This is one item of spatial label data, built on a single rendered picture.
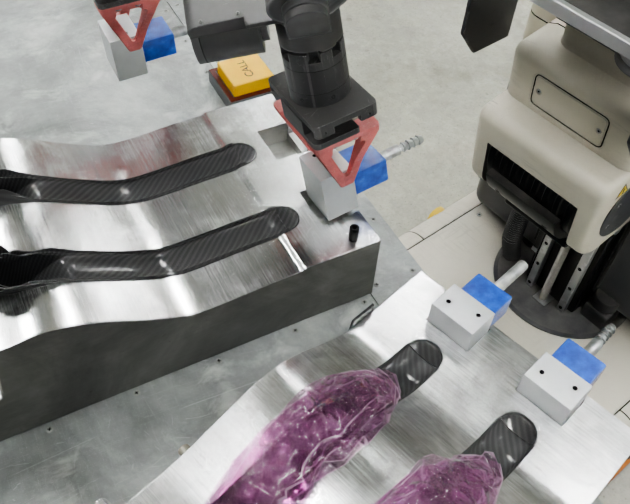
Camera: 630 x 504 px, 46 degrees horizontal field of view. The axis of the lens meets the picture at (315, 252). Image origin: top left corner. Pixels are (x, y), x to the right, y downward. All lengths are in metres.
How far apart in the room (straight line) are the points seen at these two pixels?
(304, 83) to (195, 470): 0.34
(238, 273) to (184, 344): 0.09
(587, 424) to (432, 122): 1.69
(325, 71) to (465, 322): 0.27
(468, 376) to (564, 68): 0.48
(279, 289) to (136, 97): 0.44
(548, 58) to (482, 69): 1.54
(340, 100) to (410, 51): 1.93
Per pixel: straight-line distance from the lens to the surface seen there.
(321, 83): 0.67
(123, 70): 0.92
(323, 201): 0.75
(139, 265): 0.74
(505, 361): 0.74
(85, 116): 1.05
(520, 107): 1.10
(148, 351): 0.72
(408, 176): 2.13
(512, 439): 0.71
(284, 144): 0.89
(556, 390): 0.71
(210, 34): 0.64
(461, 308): 0.73
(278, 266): 0.73
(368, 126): 0.69
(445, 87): 2.47
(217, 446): 0.64
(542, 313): 1.55
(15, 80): 1.14
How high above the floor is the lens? 1.45
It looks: 50 degrees down
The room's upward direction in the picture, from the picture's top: 4 degrees clockwise
